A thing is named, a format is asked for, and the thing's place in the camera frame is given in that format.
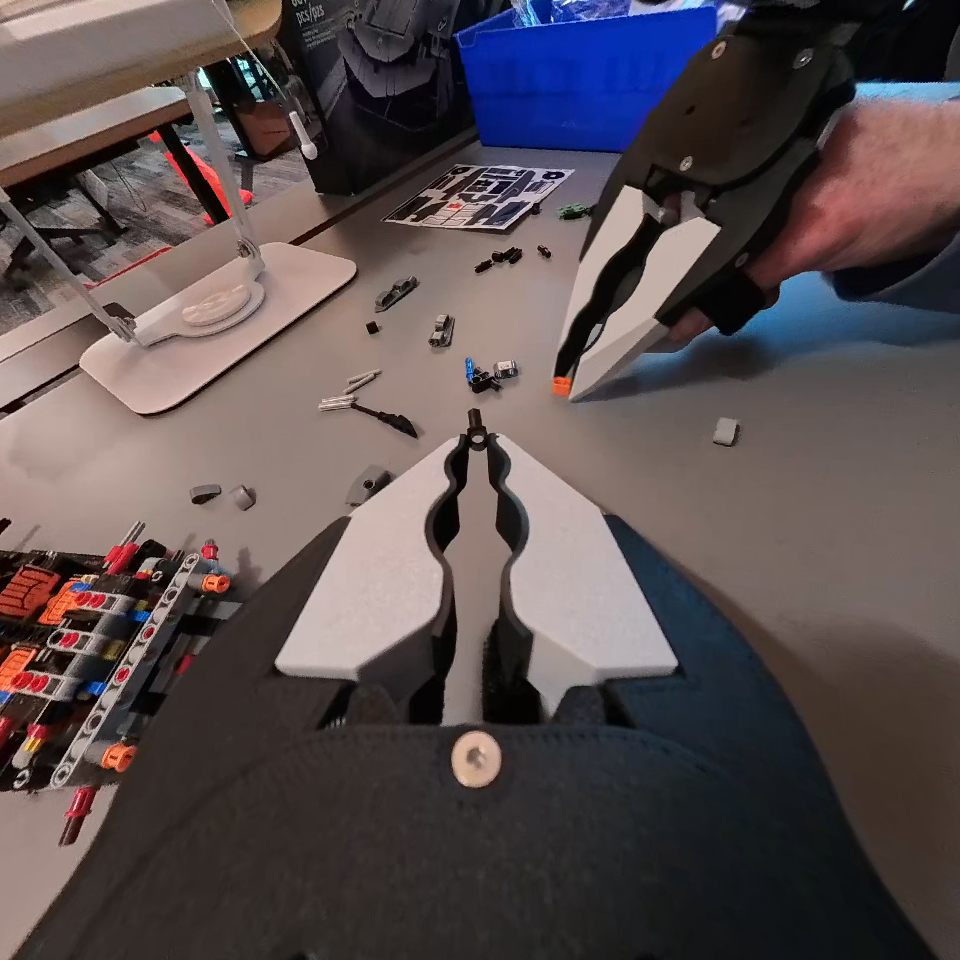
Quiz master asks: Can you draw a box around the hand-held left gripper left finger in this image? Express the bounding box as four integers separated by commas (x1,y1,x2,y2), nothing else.
274,435,477,725

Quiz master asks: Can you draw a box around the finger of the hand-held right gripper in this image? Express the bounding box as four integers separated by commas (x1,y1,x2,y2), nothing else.
555,185,654,381
567,217,723,405

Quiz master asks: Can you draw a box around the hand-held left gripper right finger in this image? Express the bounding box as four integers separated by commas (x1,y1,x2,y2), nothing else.
484,433,681,723

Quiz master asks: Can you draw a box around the partly built lego model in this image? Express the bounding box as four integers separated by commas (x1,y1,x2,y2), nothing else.
0,516,245,849

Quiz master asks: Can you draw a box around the person's right forearm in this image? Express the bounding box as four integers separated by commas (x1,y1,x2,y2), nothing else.
828,78,960,316

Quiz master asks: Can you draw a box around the dark grey lego connector block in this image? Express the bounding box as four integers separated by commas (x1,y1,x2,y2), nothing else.
344,464,394,507

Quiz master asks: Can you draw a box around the lego sticker sheet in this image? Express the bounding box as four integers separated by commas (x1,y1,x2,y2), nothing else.
381,164,576,231

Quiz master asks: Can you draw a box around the black lego lever with axle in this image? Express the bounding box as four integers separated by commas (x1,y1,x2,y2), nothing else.
350,402,420,440

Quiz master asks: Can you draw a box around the black lego set box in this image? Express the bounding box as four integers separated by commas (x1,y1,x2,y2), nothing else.
281,0,483,198

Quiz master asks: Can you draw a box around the person's right hand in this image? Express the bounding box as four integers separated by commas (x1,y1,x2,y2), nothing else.
666,93,960,354

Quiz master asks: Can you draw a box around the blue plastic bin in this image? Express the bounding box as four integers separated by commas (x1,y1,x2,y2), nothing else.
454,3,723,156

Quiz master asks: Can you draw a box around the white lamp stand base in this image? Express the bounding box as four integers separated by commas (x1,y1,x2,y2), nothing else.
0,0,358,416

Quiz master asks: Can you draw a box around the brown cabinet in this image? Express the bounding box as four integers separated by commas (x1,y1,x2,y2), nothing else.
225,60,295,160

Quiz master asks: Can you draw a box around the red orange object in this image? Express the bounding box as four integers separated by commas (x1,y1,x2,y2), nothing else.
148,131,255,226

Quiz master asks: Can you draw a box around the wooden background table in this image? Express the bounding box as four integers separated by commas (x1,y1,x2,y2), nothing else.
0,86,226,249

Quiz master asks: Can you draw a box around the white hanging cable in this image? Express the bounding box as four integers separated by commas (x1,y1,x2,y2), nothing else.
211,0,321,160

